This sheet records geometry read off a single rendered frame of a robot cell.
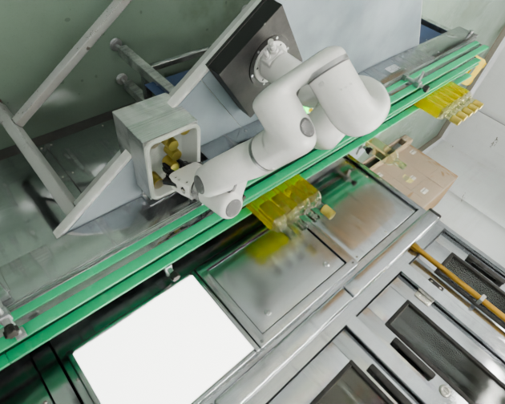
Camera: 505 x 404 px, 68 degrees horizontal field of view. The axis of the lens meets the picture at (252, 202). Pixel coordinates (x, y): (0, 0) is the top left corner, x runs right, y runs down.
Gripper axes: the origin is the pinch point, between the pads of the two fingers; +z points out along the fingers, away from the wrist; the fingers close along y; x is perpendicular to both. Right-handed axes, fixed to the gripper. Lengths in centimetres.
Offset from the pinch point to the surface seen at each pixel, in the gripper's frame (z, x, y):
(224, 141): 2.9, -1.9, 21.7
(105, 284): -10.8, -17.1, -32.3
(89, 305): -7.9, -24.0, -37.9
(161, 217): -2.6, -13.1, -9.0
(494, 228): 0, -343, 484
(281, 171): -10.1, -14.9, 35.2
